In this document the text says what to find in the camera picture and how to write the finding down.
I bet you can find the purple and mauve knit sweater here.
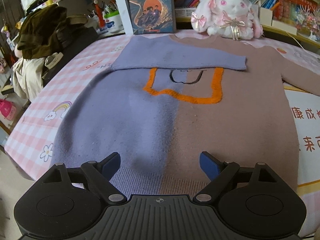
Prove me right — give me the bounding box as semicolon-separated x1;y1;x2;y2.
52;35;319;195

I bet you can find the pink checkered cartoon table mat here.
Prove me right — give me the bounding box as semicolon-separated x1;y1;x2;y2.
5;35;319;235

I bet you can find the white pen holder cup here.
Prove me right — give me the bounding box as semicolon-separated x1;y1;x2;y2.
103;11;124;33

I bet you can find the dark brown jacket pile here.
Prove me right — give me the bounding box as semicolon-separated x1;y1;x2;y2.
17;4;77;60

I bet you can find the white pink plush bunny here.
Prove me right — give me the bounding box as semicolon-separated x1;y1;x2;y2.
190;0;263;41

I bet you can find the flat cream box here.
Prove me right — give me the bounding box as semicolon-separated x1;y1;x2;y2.
272;20;297;35

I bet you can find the small white box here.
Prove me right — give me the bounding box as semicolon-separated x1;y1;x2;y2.
259;7;273;26

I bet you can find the colourful flower ornament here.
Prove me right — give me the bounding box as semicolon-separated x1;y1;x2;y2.
296;5;319;42

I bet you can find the Harry Potter book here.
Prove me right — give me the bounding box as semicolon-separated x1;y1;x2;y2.
129;0;176;35

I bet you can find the white bookshelf frame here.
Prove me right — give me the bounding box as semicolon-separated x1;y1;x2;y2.
116;0;133;35

